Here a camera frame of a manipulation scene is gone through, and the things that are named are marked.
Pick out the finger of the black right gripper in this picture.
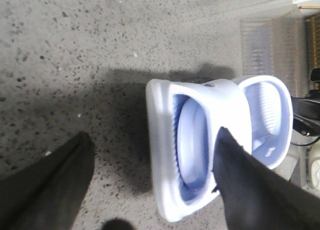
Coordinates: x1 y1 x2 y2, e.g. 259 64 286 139
212 127 320 229

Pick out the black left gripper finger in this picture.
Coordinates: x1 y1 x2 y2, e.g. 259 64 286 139
0 132 95 229

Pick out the light blue slipper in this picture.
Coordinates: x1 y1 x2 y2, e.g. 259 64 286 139
176 76 293 190
145 79 252 222

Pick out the wooden slatted furniture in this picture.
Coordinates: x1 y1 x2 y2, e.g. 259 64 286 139
299 5 320 74

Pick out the black equipment with cables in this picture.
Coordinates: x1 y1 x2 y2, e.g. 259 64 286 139
291 67 320 147

